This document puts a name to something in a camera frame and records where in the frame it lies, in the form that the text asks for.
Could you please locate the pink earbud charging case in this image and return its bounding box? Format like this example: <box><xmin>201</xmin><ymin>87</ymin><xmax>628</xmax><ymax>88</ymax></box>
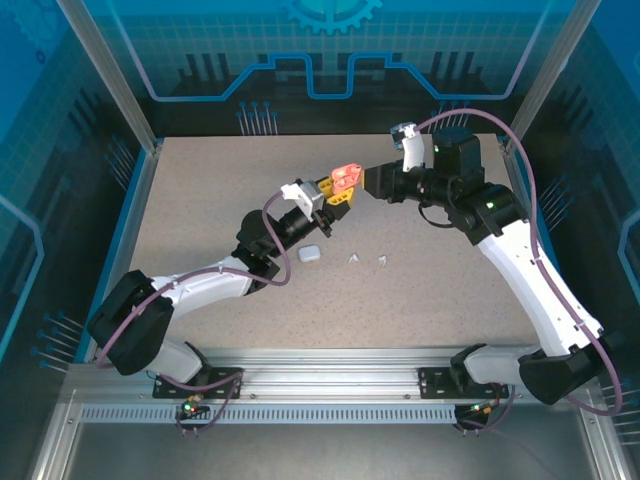
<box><xmin>331</xmin><ymin>162</ymin><xmax>365</xmax><ymax>195</ymax></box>

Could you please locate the small connector board with LEDs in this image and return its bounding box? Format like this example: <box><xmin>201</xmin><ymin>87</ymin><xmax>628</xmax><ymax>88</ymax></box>
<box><xmin>175</xmin><ymin>393</ymin><xmax>211</xmax><ymax>422</ymax></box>
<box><xmin>455</xmin><ymin>399</ymin><xmax>502</xmax><ymax>429</ymax></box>

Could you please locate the grey metal panel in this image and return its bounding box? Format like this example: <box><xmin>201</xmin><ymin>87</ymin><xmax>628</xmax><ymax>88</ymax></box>
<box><xmin>62</xmin><ymin>422</ymin><xmax>604</xmax><ymax>480</ymax></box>

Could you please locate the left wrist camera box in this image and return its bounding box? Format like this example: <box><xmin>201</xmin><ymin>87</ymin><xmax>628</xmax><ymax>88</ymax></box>
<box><xmin>279</xmin><ymin>178</ymin><xmax>322</xmax><ymax>222</ymax></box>

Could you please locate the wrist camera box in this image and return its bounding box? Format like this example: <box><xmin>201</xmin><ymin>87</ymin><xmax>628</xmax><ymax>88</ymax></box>
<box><xmin>388</xmin><ymin>121</ymin><xmax>427</xmax><ymax>172</ymax></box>
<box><xmin>279</xmin><ymin>178</ymin><xmax>322</xmax><ymax>222</ymax></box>

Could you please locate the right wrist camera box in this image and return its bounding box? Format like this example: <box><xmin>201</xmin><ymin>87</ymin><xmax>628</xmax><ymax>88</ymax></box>
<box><xmin>388</xmin><ymin>121</ymin><xmax>427</xmax><ymax>172</ymax></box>

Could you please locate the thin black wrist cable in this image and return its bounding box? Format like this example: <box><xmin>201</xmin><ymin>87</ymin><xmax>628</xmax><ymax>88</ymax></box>
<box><xmin>417</xmin><ymin>202</ymin><xmax>459</xmax><ymax>230</ymax></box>

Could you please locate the aluminium frame post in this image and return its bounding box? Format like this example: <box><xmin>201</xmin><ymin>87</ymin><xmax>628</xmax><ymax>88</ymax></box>
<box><xmin>501</xmin><ymin>0</ymin><xmax>610</xmax><ymax>155</ymax></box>
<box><xmin>56</xmin><ymin>0</ymin><xmax>165</xmax><ymax>155</ymax></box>

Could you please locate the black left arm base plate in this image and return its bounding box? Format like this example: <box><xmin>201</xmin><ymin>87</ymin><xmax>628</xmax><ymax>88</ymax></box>
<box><xmin>152</xmin><ymin>367</ymin><xmax>245</xmax><ymax>400</ymax></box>

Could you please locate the aluminium mounting rail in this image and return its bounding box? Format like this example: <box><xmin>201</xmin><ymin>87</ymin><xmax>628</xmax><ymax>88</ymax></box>
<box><xmin>64</xmin><ymin>348</ymin><xmax>599</xmax><ymax>404</ymax></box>

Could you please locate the slotted grey cable duct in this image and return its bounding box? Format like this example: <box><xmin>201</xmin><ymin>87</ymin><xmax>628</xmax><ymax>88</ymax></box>
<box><xmin>79</xmin><ymin>405</ymin><xmax>459</xmax><ymax>425</ymax></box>

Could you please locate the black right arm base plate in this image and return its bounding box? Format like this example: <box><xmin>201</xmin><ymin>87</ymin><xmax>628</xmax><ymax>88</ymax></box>
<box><xmin>417</xmin><ymin>367</ymin><xmax>511</xmax><ymax>400</ymax></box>

